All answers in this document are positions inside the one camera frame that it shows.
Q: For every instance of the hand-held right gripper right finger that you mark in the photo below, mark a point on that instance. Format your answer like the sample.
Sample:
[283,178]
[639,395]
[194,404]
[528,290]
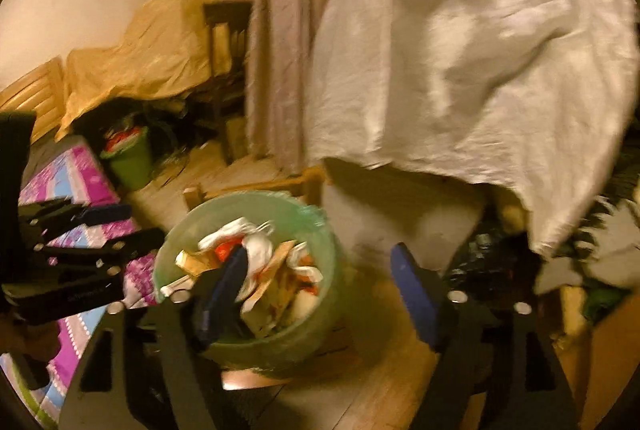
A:
[417,295]

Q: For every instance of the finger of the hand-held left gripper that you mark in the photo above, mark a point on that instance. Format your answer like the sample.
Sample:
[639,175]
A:
[135,242]
[107,213]

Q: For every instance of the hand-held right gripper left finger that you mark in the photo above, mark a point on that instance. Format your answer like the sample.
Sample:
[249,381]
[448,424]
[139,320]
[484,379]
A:
[227,290]

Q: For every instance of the red pack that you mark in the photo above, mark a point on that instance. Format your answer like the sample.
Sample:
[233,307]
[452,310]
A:
[224,250]

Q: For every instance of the small tan box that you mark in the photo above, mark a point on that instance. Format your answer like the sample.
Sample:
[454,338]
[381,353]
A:
[190,262]

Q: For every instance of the orange white paper bag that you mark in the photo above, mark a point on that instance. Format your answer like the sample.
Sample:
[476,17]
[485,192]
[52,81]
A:
[307,272]

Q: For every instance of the trash bin with green bag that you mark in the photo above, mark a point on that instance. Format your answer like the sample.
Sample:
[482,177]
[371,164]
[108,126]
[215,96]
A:
[300,340]

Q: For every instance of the striped floral blanket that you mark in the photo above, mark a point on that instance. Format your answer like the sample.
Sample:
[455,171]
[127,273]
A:
[75,175]

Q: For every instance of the green bucket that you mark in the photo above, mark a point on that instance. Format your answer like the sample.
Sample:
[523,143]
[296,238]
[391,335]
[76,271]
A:
[130,164]

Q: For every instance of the grey bed sheet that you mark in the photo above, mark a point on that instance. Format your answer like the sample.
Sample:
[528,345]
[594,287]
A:
[45,154]

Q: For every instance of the red packet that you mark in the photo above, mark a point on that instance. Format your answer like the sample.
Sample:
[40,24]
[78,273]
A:
[119,140]

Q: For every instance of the black plastic bag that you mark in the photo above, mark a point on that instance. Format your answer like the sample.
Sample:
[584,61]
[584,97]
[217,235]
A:
[490,255]

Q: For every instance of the white cabinet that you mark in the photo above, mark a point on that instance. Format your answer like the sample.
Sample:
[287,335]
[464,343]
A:
[390,210]

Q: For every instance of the light wooden chair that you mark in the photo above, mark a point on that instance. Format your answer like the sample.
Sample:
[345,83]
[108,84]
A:
[260,184]

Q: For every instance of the wooden headboard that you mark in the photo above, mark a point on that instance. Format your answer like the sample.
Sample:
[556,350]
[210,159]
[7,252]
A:
[35,89]

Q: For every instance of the cardboard box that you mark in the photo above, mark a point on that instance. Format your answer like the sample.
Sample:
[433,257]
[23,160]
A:
[236,137]

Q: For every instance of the yellow cloth covered furniture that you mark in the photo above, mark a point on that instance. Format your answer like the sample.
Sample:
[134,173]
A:
[140,54]

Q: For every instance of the dark wooden chair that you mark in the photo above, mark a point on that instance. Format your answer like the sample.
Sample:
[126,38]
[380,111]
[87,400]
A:
[225,14]

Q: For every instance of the patterned curtain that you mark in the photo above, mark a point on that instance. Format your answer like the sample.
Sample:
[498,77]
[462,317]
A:
[280,9]

